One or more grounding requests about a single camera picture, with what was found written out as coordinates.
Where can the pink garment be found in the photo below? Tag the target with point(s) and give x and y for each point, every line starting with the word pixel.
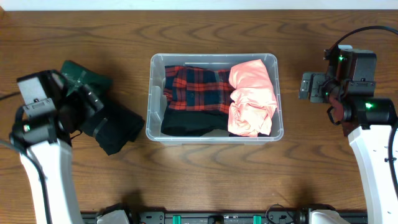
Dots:
pixel 253 99

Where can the dark navy garment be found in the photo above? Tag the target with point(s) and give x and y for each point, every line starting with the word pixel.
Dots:
pixel 249 136

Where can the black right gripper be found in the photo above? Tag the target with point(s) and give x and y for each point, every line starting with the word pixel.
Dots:
pixel 322 81

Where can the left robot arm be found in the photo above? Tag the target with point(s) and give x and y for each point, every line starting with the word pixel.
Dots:
pixel 41 134

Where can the black garment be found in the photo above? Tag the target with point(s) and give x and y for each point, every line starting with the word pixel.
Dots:
pixel 113 126
pixel 182 123

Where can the clear plastic storage bin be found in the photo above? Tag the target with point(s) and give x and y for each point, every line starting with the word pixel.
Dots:
pixel 157 102

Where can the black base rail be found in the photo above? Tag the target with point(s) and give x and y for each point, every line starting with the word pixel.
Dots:
pixel 274 214

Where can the red plaid shirt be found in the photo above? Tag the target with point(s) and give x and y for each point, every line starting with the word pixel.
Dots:
pixel 197 89

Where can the dark green garment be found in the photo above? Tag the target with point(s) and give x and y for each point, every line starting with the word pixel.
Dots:
pixel 77 76

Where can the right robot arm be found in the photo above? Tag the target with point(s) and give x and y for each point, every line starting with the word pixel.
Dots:
pixel 369 123

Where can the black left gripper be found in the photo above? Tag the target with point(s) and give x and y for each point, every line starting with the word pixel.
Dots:
pixel 100 125

